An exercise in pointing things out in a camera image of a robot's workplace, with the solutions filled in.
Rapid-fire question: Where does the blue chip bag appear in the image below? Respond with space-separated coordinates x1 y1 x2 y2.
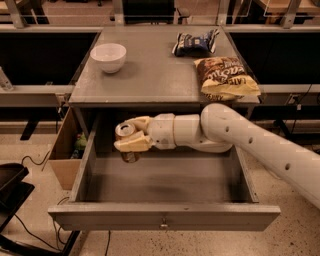
172 29 219 57

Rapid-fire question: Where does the green bottle in box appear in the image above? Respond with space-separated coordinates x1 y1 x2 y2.
74 133 87 151

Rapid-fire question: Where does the cardboard box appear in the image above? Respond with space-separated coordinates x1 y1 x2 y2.
48 108 82 190

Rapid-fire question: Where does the black floor cable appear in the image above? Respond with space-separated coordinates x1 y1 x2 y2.
20 149 51 167

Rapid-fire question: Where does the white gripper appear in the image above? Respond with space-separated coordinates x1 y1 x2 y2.
114 114 176 152

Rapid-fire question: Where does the brown chip bag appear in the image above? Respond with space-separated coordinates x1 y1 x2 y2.
194 57 261 102

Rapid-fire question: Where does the white ceramic bowl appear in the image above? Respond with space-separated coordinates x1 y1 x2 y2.
90 43 127 73

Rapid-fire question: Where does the grey open top drawer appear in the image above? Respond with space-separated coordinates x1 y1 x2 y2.
48 113 280 231

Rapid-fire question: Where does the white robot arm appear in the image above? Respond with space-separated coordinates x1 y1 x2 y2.
114 103 320 208

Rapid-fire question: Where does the black stand at left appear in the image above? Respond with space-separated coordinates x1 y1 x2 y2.
0 163 79 256

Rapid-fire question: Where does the orange soda can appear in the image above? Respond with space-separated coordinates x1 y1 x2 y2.
115 122 140 163

